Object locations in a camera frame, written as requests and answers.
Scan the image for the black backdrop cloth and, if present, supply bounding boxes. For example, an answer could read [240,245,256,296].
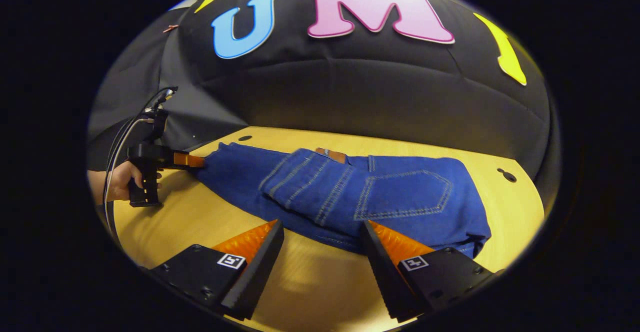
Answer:
[87,0,561,183]

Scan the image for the blue denim jeans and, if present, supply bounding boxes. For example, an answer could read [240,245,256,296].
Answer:
[192,142,492,259]

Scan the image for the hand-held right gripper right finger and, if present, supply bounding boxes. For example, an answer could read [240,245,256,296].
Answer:
[362,220,501,324]

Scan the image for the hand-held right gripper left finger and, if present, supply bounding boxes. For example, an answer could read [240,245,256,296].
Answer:
[141,219,285,322]

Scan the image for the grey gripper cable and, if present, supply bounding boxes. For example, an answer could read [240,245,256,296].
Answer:
[102,86,178,243]

